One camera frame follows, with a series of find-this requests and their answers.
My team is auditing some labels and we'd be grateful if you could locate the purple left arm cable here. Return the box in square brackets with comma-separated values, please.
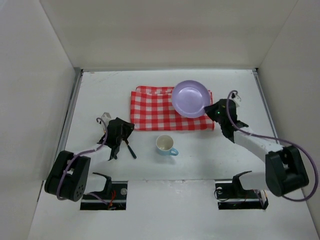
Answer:
[56, 117, 111, 201]

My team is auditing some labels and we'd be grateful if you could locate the red white checkered cloth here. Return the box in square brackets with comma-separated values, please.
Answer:
[130, 85, 215, 131]

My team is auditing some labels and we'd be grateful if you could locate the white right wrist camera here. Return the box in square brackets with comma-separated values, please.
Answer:
[230, 92, 242, 108]

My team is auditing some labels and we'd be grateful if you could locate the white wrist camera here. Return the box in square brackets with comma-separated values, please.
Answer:
[101, 112, 112, 125]
[230, 92, 242, 108]

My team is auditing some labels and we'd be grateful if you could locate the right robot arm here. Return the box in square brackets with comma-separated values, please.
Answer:
[204, 99, 309, 197]

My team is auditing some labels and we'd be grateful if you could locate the light blue mug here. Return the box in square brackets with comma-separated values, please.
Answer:
[155, 135, 179, 156]

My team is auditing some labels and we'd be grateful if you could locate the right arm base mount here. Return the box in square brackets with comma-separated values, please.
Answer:
[214, 179, 269, 210]

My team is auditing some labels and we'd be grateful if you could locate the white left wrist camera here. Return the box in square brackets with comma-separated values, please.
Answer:
[101, 112, 112, 125]

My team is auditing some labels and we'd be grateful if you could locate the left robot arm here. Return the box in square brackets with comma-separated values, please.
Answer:
[44, 116, 135, 202]

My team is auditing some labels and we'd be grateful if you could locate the purple plastic plate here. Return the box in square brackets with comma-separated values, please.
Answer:
[171, 80, 212, 119]

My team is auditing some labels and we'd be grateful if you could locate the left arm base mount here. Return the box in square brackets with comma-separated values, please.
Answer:
[79, 181, 128, 211]

